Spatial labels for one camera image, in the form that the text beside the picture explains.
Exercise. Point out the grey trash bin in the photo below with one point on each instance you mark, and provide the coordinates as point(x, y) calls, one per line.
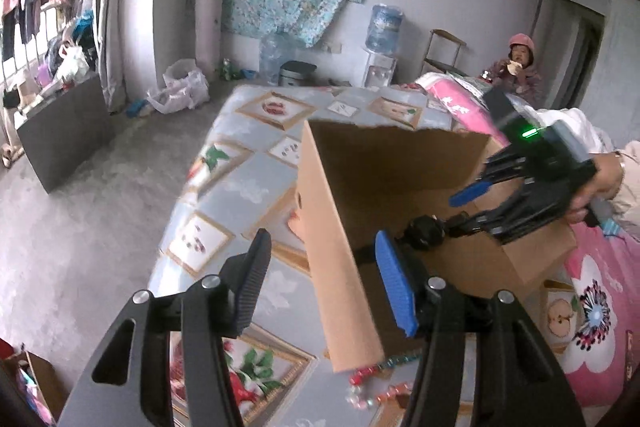
point(297, 74)

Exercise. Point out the fruit-pattern bed sheet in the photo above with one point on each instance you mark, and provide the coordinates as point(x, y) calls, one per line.
point(244, 179)

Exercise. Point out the white plastic bag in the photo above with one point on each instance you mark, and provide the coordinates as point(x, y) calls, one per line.
point(186, 87)

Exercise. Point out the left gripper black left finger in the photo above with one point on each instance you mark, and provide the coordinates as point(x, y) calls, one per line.
point(126, 382)

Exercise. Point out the white pillow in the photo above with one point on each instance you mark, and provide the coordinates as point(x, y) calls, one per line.
point(595, 140)

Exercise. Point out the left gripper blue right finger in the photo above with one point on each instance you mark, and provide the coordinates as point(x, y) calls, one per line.
point(518, 381)

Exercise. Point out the blue water jug on dispenser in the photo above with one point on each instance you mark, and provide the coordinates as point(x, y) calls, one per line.
point(384, 29)

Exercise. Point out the person in pink helmet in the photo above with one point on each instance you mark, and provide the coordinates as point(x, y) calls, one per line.
point(516, 73)

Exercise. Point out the empty water jug on floor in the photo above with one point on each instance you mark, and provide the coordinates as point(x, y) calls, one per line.
point(275, 49)

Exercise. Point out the brown cardboard box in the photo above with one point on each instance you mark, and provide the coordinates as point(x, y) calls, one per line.
point(355, 181)

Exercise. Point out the rolled pink mat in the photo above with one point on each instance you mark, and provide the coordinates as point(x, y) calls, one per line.
point(208, 18)

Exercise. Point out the dark grey cabinet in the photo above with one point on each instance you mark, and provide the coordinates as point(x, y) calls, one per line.
point(63, 132)

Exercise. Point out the black watch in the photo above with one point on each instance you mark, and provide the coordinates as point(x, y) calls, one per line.
point(421, 234)

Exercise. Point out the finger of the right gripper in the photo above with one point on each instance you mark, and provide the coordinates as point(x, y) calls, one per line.
point(475, 224)

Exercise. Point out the white water dispenser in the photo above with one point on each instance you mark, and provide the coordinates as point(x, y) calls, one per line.
point(379, 70)

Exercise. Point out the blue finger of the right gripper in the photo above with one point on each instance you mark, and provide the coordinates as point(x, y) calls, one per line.
point(480, 189)

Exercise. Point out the person's right hand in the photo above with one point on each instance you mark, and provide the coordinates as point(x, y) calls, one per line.
point(605, 184)

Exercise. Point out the wooden chair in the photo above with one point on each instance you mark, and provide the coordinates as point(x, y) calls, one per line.
point(442, 53)

